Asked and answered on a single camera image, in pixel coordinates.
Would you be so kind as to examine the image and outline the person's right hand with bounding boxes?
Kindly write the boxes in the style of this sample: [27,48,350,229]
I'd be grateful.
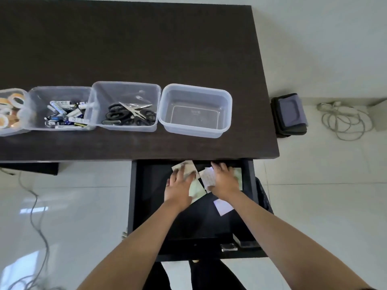
[210,161,242,202]

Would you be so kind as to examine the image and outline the person's left hand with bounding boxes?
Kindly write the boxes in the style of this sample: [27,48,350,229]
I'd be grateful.
[165,165,197,212]

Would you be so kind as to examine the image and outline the beige paper note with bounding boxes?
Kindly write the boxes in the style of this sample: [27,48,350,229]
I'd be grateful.
[171,161,200,182]

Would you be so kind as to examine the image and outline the white paper receipt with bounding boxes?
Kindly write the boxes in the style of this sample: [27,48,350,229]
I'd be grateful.
[198,167,217,194]

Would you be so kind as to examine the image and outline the person's right forearm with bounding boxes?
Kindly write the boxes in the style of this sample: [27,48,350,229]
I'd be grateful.
[216,192,377,290]

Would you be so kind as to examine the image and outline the person's left forearm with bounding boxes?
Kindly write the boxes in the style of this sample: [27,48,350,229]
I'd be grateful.
[77,201,194,290]

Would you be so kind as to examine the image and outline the pale green paper sheet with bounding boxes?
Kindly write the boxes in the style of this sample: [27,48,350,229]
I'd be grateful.
[188,177,208,205]

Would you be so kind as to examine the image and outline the small white paper slip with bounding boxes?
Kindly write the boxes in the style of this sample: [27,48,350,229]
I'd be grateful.
[213,198,235,217]

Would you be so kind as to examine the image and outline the green paper note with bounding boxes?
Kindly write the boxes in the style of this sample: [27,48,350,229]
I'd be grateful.
[229,167,243,191]

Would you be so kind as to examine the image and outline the black desk drawer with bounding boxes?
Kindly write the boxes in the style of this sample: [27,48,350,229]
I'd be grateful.
[127,159,267,263]

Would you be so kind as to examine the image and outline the empty clear plastic container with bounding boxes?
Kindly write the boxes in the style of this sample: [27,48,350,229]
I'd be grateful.
[157,84,233,139]

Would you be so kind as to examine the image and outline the black fabric item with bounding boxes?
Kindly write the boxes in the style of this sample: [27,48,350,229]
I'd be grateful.
[255,177,274,215]

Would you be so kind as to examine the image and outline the silver metal scissors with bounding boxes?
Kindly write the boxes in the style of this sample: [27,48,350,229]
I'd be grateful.
[119,101,153,119]

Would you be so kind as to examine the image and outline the person's black trousers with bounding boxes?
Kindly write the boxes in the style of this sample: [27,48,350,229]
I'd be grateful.
[145,259,244,290]

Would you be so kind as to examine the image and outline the clear container with scissors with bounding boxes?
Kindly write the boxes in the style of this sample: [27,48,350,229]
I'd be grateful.
[88,81,161,133]

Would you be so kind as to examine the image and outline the black and grey bag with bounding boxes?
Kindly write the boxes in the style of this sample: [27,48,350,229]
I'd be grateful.
[270,93,308,138]

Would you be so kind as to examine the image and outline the pile of batteries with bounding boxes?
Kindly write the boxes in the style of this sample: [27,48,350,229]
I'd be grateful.
[44,100,90,129]

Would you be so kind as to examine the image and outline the clear container with batteries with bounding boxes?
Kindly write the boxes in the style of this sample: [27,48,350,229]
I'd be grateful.
[28,86,97,131]

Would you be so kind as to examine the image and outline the clear container with tape rolls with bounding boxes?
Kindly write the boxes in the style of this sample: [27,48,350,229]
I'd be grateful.
[0,88,31,137]

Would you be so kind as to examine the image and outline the pile of tape rolls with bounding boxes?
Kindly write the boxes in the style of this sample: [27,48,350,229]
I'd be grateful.
[0,93,26,129]

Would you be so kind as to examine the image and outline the pile of black-handled scissors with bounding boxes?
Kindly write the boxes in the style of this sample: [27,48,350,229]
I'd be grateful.
[102,103,157,126]

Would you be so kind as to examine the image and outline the grey floor cable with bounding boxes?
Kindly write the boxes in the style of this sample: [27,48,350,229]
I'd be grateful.
[0,167,65,290]

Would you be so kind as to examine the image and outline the white coiled power cord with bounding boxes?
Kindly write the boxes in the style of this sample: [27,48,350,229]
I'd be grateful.
[316,101,375,142]

